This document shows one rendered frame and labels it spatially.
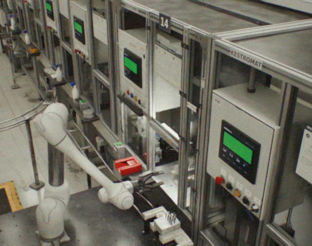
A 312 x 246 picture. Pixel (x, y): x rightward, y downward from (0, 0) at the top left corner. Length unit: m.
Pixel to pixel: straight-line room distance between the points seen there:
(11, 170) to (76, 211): 1.93
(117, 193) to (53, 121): 0.53
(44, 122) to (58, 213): 0.61
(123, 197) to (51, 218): 0.51
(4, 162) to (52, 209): 2.40
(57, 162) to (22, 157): 2.35
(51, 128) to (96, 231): 0.82
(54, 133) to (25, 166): 2.48
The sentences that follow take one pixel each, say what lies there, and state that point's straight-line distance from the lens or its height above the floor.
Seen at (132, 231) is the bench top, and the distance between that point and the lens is 2.71.
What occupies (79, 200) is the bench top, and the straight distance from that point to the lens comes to 2.99.
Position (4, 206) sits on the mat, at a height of 0.01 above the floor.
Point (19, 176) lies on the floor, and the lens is 4.57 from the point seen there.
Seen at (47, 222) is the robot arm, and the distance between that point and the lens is 2.57.
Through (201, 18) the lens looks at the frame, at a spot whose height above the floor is 2.01.
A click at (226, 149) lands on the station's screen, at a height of 1.58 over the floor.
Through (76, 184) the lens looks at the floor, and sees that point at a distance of 4.31.
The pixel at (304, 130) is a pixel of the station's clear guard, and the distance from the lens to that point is 1.53.
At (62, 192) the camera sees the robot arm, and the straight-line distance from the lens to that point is 2.68.
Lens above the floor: 2.53
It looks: 28 degrees down
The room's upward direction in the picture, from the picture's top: straight up
